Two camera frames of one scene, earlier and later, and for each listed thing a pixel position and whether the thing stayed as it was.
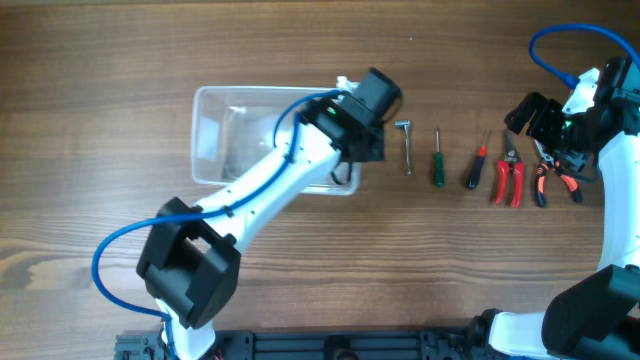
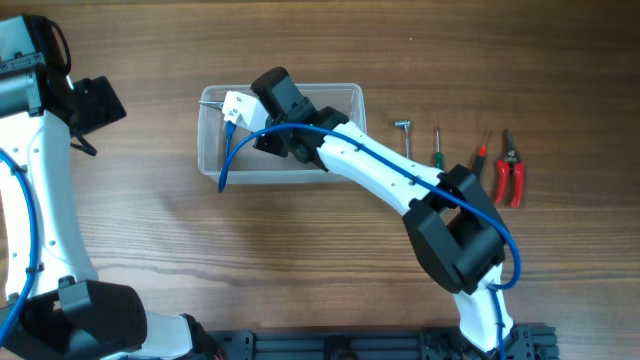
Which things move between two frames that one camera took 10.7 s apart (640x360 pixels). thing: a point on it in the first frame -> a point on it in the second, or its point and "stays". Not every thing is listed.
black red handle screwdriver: (476, 170) stays
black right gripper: (539, 129) -> (271, 143)
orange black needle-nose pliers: (568, 180) -> (216, 104)
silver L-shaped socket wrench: (406, 124) stays
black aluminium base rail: (443, 345) stays
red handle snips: (510, 164) stays
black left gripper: (378, 150) -> (104, 104)
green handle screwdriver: (440, 163) stays
